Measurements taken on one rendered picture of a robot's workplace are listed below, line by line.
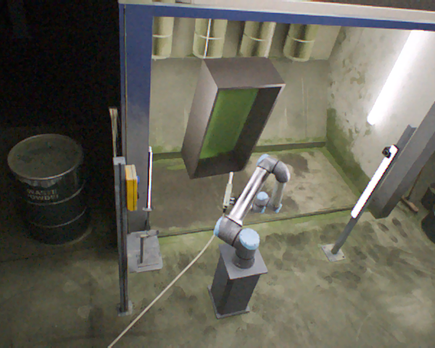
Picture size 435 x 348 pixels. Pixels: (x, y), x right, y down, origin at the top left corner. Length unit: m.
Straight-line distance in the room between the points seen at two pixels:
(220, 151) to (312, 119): 1.67
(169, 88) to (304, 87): 1.82
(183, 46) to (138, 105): 2.07
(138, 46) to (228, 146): 2.09
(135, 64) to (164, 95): 2.13
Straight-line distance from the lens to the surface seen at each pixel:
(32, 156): 3.24
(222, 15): 2.15
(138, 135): 2.43
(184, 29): 4.19
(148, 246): 2.58
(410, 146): 4.12
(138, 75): 2.19
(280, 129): 4.79
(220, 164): 3.74
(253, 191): 2.68
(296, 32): 4.32
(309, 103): 5.00
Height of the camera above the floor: 2.91
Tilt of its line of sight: 41 degrees down
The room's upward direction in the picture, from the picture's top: 11 degrees clockwise
